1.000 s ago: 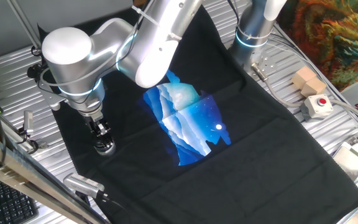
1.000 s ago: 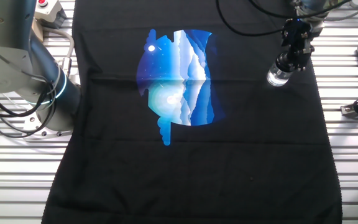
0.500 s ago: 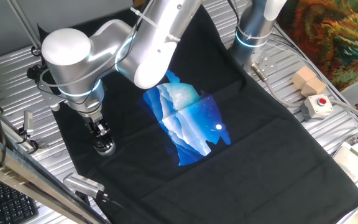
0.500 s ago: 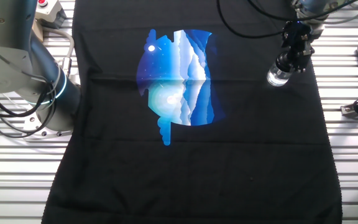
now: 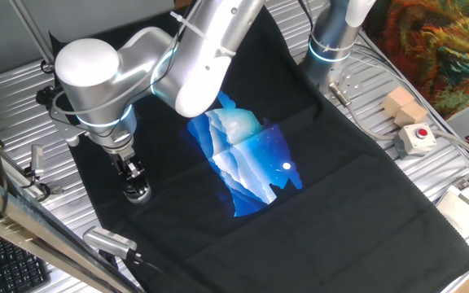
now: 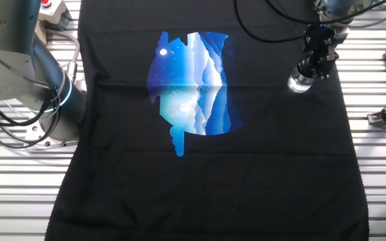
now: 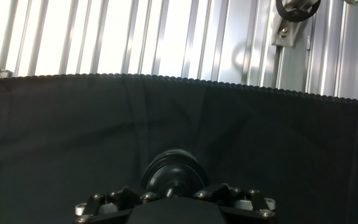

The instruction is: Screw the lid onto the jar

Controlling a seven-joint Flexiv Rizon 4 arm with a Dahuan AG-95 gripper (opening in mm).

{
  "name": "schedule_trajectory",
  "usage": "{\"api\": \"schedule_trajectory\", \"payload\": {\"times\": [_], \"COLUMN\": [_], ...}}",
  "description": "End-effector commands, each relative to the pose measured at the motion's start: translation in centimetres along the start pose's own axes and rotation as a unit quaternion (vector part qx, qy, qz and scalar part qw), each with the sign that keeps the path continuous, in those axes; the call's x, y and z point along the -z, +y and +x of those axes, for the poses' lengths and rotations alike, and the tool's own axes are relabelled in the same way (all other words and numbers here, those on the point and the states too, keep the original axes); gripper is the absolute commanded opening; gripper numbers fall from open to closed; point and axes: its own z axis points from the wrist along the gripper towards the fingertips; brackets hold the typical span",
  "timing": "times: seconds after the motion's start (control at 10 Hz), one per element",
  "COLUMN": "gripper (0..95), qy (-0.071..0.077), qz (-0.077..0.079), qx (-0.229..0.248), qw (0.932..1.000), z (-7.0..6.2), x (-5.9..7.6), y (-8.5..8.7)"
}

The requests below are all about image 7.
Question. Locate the metal camera bracket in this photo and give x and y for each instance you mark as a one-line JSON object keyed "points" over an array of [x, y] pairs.
{"points": [[291, 29]]}

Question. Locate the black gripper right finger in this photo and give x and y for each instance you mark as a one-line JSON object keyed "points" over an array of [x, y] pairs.
{"points": [[244, 203]]}

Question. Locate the black cloth with blue print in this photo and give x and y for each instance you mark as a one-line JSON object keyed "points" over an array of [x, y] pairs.
{"points": [[166, 133]]}

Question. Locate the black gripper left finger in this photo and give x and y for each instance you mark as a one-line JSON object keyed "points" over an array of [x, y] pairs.
{"points": [[113, 205]]}

